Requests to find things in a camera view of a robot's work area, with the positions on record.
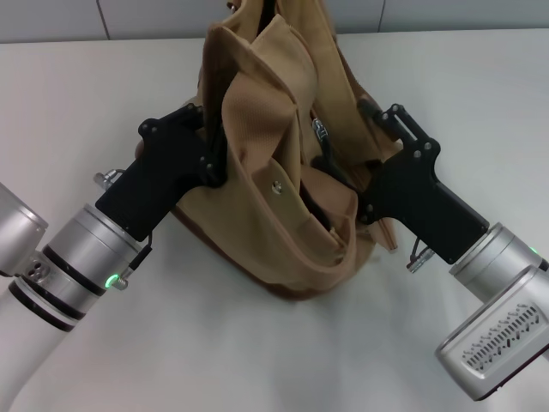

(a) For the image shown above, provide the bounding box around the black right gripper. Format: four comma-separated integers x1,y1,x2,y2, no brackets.
355,99,491,265

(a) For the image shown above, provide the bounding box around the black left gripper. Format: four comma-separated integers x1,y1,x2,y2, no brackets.
94,102,229,241

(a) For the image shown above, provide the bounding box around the khaki canvas food bag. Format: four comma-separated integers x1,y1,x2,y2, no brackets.
173,0,407,304

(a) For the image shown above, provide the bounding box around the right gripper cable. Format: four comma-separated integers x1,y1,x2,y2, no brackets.
406,238,431,272

